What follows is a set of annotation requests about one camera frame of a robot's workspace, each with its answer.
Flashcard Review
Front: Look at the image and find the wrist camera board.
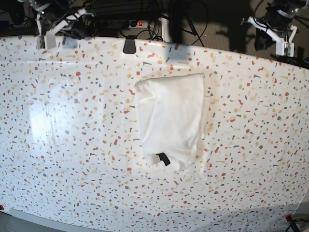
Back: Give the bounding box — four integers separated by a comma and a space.
284, 43, 295, 57
36, 36, 45, 50

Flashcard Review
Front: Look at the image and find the terrazzo pattern tablecloth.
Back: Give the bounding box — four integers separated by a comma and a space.
0, 36, 309, 232

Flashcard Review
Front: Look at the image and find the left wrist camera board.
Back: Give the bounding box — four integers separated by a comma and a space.
284, 43, 295, 57

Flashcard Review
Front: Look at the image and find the white printed T-shirt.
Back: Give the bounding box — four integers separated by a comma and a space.
135, 73, 208, 171

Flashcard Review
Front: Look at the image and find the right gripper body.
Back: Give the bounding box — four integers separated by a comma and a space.
45, 12, 95, 40

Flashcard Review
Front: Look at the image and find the black table clamp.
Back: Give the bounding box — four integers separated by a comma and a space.
123, 35, 136, 54

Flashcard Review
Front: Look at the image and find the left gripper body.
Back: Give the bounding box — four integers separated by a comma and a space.
254, 12, 292, 51

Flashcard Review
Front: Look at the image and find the red clamp right corner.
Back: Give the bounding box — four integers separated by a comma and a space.
284, 214, 293, 224

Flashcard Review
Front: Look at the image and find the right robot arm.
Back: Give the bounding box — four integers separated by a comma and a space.
21, 0, 94, 49

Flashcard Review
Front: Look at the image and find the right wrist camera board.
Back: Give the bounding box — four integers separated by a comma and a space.
36, 36, 45, 50

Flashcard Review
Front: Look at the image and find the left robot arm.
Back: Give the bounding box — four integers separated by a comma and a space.
246, 0, 309, 57

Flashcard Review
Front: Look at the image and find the white power strip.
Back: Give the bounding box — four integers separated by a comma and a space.
95, 20, 148, 29

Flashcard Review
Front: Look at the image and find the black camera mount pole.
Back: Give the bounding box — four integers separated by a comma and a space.
161, 0, 249, 45

